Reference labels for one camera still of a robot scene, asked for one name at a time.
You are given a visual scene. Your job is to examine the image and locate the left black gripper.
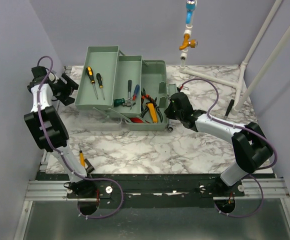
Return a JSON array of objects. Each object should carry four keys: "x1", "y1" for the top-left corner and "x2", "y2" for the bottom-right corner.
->
[{"x1": 52, "y1": 74, "x2": 84, "y2": 105}]

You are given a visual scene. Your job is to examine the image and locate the orange box cutter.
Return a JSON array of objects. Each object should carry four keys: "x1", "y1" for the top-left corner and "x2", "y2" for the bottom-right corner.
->
[{"x1": 146, "y1": 102, "x2": 158, "y2": 124}]

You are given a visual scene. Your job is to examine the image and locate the yellow black screwdriver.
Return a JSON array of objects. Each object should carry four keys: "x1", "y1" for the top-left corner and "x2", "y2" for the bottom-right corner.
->
[
  {"x1": 85, "y1": 66, "x2": 99, "y2": 100},
  {"x1": 96, "y1": 73, "x2": 106, "y2": 100}
]

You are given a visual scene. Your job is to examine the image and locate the orange long nose pliers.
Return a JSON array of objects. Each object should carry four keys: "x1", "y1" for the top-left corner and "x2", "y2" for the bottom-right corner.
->
[{"x1": 141, "y1": 88, "x2": 157, "y2": 111}]

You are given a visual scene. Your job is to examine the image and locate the green tool box clear lid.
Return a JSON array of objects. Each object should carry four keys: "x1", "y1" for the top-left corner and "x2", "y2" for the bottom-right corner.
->
[{"x1": 74, "y1": 45, "x2": 177, "y2": 131}]

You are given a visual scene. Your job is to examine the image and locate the blue handle screwdriver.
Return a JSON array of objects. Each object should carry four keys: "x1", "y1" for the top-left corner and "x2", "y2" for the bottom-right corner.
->
[{"x1": 130, "y1": 84, "x2": 140, "y2": 109}]

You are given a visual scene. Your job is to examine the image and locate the green handle screwdriver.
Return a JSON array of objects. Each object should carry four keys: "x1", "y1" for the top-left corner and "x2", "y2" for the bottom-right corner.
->
[{"x1": 113, "y1": 98, "x2": 129, "y2": 107}]

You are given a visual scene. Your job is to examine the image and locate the small black claw hammer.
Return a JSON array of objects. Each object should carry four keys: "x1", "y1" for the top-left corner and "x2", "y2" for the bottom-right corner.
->
[{"x1": 122, "y1": 79, "x2": 132, "y2": 108}]

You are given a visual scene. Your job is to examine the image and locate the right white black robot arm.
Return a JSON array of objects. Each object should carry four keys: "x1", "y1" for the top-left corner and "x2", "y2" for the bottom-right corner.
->
[{"x1": 164, "y1": 92, "x2": 274, "y2": 196}]

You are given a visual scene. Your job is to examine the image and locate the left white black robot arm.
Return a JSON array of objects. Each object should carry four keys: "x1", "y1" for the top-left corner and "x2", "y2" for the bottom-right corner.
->
[{"x1": 23, "y1": 65, "x2": 96, "y2": 198}]

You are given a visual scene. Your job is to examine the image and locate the silver ratchet wrench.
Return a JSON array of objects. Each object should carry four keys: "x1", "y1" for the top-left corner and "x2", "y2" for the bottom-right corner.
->
[{"x1": 167, "y1": 125, "x2": 174, "y2": 133}]

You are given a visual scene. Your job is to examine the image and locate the black mounting rail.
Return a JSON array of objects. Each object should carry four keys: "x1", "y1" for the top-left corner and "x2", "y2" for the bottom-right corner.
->
[{"x1": 35, "y1": 172, "x2": 277, "y2": 209}]

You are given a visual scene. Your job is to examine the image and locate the aluminium rail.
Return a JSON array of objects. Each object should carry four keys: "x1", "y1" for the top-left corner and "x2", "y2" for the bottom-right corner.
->
[{"x1": 24, "y1": 180, "x2": 67, "y2": 201}]

